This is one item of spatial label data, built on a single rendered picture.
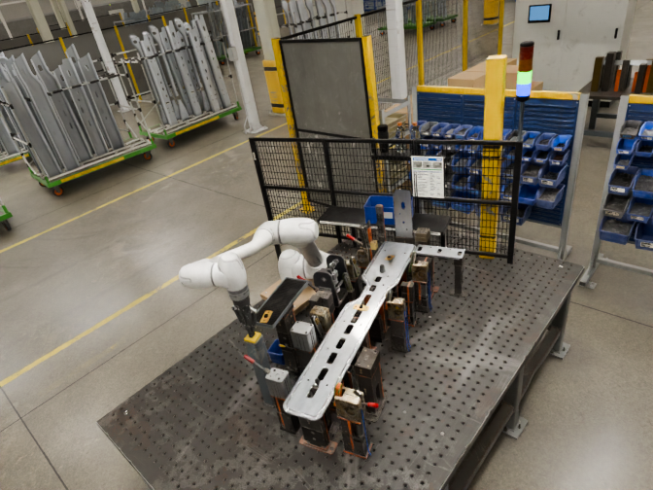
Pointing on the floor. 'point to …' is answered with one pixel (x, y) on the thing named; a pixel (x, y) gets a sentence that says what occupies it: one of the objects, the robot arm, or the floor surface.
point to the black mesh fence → (397, 182)
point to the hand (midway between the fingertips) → (250, 330)
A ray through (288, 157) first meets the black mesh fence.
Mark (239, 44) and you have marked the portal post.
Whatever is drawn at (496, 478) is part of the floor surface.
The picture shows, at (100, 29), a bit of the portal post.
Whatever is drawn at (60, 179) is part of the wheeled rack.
